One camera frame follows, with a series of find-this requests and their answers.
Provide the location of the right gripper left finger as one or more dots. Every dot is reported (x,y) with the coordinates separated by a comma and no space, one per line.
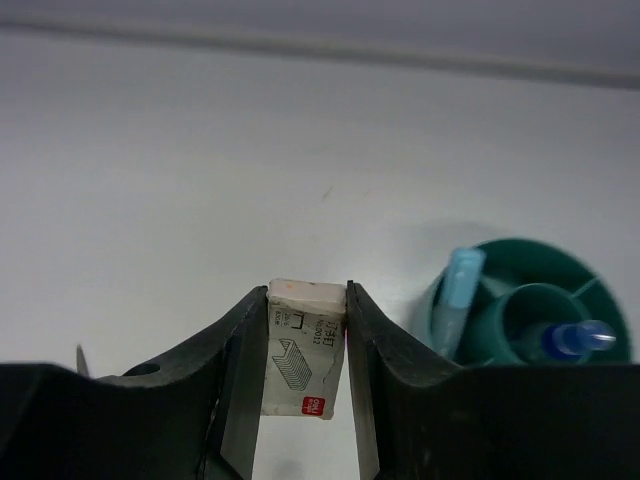
(191,412)

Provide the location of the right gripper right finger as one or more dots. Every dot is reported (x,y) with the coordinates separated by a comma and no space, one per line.
(420,416)

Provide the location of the white staples box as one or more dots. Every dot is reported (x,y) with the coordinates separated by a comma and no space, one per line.
(306,344)

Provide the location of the light blue highlighter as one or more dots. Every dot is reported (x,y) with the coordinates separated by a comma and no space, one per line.
(458,288)

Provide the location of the small blue-cap glue bottle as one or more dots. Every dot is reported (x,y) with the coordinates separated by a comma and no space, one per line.
(571,342)

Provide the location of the teal round organizer container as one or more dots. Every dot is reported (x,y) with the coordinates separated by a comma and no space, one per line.
(526,285)

